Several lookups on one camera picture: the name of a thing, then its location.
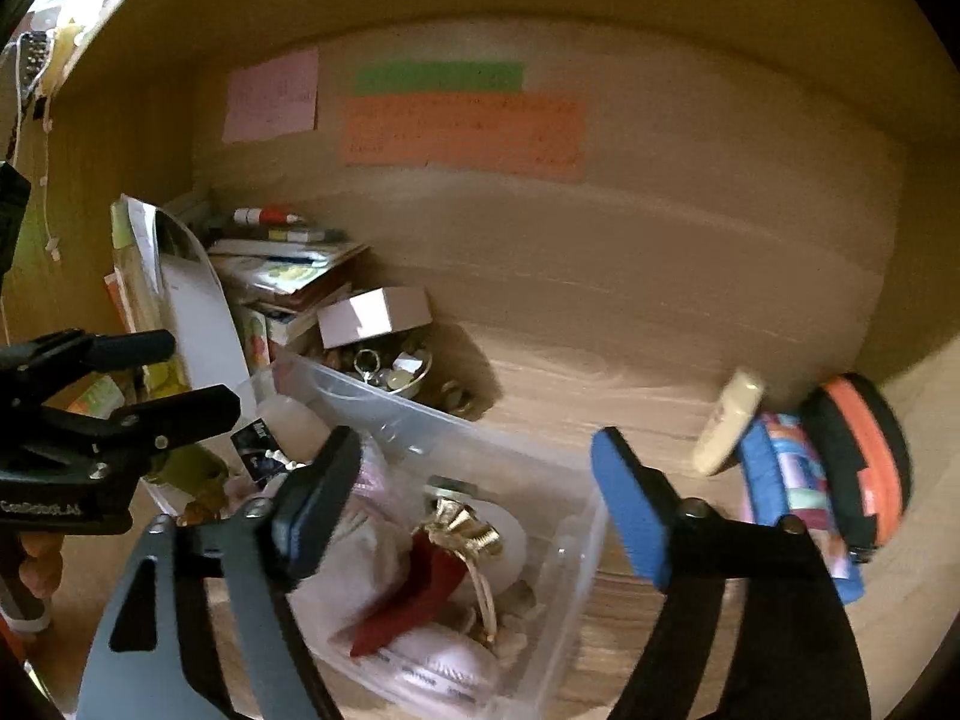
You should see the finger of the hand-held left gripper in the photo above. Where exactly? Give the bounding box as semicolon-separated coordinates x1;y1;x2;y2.
0;328;177;392
37;384;241;460

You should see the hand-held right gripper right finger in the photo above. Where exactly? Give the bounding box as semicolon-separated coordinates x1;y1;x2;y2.
591;427;863;720

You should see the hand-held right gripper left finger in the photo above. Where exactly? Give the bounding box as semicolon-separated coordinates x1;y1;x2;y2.
75;426;365;720

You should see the bagged pink rope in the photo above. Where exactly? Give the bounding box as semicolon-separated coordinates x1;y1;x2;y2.
289;439;421;661

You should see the red pouch with gold bells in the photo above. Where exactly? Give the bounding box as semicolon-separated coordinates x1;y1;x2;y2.
351;499;503;661

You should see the clear plastic box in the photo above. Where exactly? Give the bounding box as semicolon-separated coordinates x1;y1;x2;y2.
146;351;608;720

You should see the wooden desktop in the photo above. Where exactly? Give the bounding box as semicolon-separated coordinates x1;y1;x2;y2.
30;300;960;720

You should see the person's left hand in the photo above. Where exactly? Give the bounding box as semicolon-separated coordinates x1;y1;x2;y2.
16;531;67;602

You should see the orange booklet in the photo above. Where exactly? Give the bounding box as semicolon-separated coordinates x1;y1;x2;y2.
103;270;133;335

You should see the dark green round tin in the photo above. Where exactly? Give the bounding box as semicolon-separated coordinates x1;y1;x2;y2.
146;444;230;500

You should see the small white bottle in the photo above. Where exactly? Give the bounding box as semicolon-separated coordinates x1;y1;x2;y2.
259;394;335;463

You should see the dark printed card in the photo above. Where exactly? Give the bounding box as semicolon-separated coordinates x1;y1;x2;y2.
231;424;290;482

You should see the white paper sheet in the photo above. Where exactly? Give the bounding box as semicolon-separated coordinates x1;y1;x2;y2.
154;210;253;392

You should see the cream small tube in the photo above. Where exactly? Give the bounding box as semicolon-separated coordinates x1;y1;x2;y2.
691;369;764;477

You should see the white round container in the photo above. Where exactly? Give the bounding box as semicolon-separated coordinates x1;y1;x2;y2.
469;501;529;595

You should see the metal bowl of keys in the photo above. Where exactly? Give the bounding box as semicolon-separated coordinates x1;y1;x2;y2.
322;341;437;400

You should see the blue patterned pouch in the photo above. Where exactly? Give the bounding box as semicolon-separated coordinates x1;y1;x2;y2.
735;412;863;605

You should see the stack of booklets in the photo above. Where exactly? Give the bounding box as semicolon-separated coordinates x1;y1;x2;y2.
206;236;372;317

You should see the small white cardboard box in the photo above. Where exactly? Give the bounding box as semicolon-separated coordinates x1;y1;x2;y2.
316;286;434;350

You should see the red and white glue pen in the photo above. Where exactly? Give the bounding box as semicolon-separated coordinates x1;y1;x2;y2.
232;206;307;227

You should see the pink and white round object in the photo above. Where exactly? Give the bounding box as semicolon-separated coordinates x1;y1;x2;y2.
375;626;500;710

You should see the orange and black round case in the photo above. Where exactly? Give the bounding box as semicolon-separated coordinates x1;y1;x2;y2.
799;373;912;563

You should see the pink sticky note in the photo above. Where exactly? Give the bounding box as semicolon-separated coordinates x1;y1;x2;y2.
222;49;320;143

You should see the orange paper strip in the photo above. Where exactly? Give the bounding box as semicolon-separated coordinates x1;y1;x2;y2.
341;96;586;181

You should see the green paper strip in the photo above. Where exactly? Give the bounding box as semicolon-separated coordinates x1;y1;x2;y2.
355;61;526;97

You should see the white hanging cord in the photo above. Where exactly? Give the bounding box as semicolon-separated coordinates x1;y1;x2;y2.
39;111;65;265

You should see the hanging checkered strap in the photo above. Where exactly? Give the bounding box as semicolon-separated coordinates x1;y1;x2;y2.
13;28;55;122

